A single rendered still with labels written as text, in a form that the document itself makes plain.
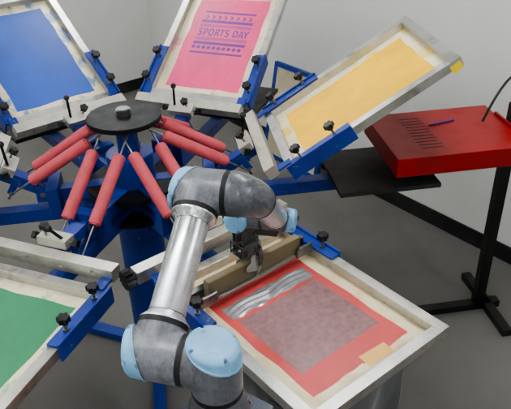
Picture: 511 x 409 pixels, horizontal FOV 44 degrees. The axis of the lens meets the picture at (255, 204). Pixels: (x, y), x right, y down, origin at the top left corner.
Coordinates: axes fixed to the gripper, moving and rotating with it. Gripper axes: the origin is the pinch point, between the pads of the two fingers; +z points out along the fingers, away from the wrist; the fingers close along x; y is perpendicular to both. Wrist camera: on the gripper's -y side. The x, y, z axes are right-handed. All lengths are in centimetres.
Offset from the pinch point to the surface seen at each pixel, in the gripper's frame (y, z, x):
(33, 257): 57, -1, -56
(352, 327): -8.8, 5.5, 39.1
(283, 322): 6.4, 5.5, 22.9
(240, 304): 11.9, 5.0, 7.2
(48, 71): -5, -25, -173
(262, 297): 4.1, 4.7, 9.4
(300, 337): 7.0, 5.5, 31.8
